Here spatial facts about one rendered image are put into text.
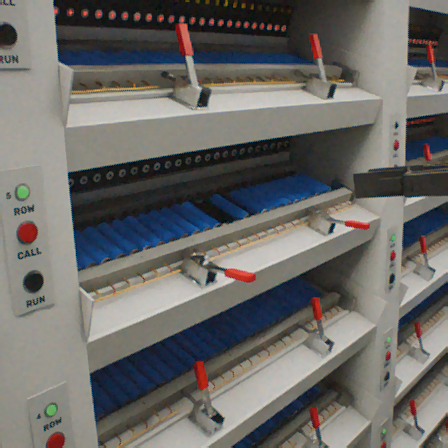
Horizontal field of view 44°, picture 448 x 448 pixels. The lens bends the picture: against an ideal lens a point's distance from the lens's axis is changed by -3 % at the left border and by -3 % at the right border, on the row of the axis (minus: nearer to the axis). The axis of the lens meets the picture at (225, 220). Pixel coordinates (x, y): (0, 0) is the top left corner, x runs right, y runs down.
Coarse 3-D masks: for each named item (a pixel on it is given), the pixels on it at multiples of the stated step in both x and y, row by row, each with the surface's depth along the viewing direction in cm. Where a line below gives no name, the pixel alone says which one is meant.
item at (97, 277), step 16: (336, 192) 95; (288, 208) 85; (304, 208) 86; (320, 208) 91; (336, 208) 92; (240, 224) 76; (256, 224) 78; (272, 224) 81; (304, 224) 85; (176, 240) 69; (192, 240) 70; (208, 240) 71; (224, 240) 73; (128, 256) 63; (144, 256) 64; (160, 256) 65; (176, 256) 67; (80, 272) 58; (96, 272) 59; (112, 272) 60; (128, 272) 62; (144, 272) 64; (96, 288) 59; (128, 288) 60
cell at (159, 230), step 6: (138, 216) 73; (144, 216) 73; (144, 222) 72; (150, 222) 72; (156, 222) 72; (150, 228) 71; (156, 228) 71; (162, 228) 71; (156, 234) 71; (162, 234) 70; (168, 234) 70; (168, 240) 70
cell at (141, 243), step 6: (114, 222) 70; (120, 222) 70; (114, 228) 70; (120, 228) 69; (126, 228) 69; (126, 234) 68; (132, 234) 68; (132, 240) 68; (138, 240) 68; (144, 240) 68; (138, 246) 67; (144, 246) 67
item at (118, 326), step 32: (256, 160) 96; (320, 160) 102; (96, 192) 72; (128, 192) 76; (352, 192) 97; (224, 224) 81; (224, 256) 73; (256, 256) 75; (288, 256) 77; (320, 256) 85; (160, 288) 63; (192, 288) 65; (224, 288) 68; (256, 288) 74; (96, 320) 56; (128, 320) 57; (160, 320) 60; (192, 320) 66; (96, 352) 55; (128, 352) 59
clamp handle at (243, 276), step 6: (204, 258) 65; (204, 264) 66; (210, 264) 66; (210, 270) 65; (216, 270) 64; (222, 270) 64; (228, 270) 63; (234, 270) 63; (240, 270) 63; (228, 276) 63; (234, 276) 63; (240, 276) 62; (246, 276) 61; (252, 276) 62; (246, 282) 62
